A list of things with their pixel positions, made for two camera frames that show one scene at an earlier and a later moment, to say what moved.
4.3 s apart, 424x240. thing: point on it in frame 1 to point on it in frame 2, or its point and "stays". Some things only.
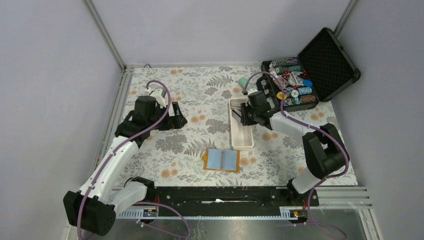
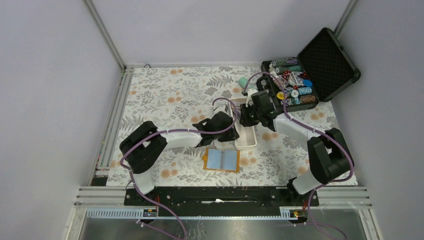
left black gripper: x=176 y=122 to x=231 y=135
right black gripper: x=244 y=120 stays
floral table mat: x=201 y=153 stays
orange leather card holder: x=221 y=159 stays
